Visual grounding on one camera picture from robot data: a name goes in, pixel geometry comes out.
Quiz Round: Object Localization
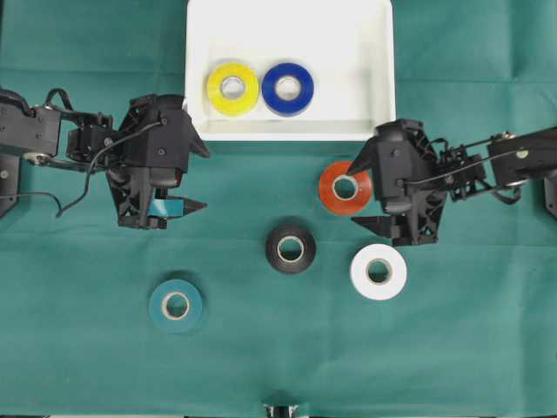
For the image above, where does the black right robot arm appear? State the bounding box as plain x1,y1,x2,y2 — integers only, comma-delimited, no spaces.
346,119,556,246

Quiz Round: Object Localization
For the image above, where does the black tape roll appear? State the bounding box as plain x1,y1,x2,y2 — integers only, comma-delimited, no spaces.
265,217,317,274

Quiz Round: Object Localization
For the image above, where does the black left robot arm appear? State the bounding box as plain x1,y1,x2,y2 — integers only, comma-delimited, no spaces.
1,88,210,230

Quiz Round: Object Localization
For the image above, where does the yellow tape roll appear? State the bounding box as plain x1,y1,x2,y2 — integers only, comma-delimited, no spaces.
205,62,259,117

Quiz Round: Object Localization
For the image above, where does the red tape roll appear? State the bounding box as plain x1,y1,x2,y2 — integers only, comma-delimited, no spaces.
318,159,373,216

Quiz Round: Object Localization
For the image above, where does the green table cloth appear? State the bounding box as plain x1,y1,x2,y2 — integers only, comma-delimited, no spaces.
1,1,556,417

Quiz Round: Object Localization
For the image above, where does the white plastic case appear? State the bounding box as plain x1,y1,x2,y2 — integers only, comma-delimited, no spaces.
185,1,396,141

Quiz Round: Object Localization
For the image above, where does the white tape roll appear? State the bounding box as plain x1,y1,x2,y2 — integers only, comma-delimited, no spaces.
350,244,407,300

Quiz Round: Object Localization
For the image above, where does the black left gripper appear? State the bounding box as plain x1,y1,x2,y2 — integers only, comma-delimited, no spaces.
106,94,211,229

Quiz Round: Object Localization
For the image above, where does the green tape roll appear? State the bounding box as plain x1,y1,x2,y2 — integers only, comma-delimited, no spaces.
148,280,203,334

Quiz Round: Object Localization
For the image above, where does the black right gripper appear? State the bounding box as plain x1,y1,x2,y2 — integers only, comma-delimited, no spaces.
346,119,446,246

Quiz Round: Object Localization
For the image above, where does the blue tape roll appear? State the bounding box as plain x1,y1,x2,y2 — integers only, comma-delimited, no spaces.
261,62,314,117

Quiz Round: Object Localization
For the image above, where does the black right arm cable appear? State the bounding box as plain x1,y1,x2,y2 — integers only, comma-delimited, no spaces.
402,147,523,206

